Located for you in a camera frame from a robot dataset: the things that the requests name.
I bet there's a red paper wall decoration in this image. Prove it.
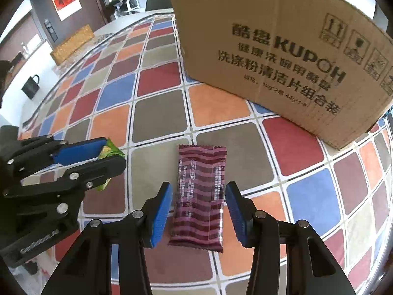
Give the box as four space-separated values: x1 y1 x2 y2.
48 0 82 21

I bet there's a black mug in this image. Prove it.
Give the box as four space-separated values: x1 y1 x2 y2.
21 74 40 99

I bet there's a brown cardboard box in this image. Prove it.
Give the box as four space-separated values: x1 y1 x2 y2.
168 0 393 150

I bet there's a grey chair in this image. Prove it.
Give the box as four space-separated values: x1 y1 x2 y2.
145 0 173 11

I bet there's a colourful checked tablecloth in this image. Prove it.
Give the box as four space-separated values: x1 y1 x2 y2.
18 8 393 295

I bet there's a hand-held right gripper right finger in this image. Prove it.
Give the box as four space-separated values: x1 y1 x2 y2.
225 182 357 295

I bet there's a maroon striped snack bar packet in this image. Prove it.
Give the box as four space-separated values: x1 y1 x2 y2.
167 144 228 254

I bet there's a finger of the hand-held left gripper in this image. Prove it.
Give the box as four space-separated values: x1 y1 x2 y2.
3 155 126 219
6 135 108 179

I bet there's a green yellow snack packet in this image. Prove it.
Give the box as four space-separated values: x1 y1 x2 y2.
94 138 126 192

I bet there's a white small shelf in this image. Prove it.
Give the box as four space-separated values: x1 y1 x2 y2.
106 0 139 16

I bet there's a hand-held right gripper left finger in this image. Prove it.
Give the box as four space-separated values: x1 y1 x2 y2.
40 182 173 295

